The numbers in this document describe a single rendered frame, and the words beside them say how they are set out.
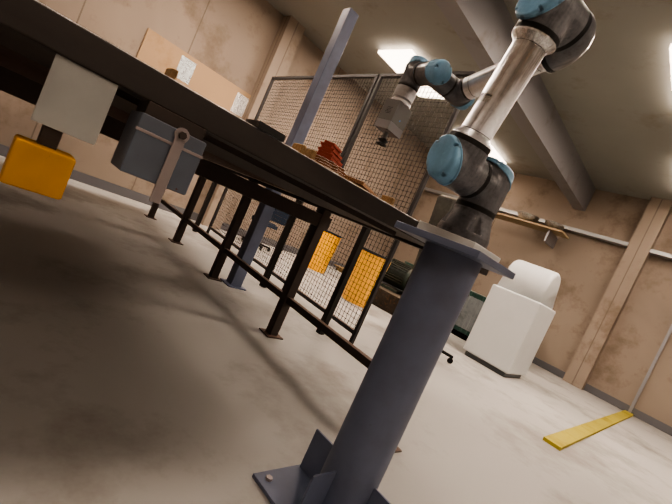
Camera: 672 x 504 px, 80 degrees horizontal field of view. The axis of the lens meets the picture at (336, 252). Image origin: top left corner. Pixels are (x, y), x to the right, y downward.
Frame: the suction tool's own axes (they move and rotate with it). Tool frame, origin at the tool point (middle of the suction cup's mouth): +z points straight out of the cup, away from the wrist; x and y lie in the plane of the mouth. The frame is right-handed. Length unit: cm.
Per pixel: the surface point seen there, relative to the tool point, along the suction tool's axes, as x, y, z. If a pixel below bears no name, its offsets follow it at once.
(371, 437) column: 50, 8, 80
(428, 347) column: 51, 5, 51
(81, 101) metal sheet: 8, 88, 30
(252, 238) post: -164, -93, 76
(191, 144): 13, 69, 29
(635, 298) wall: 25, -709, -56
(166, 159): 14, 73, 33
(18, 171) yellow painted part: 11, 93, 45
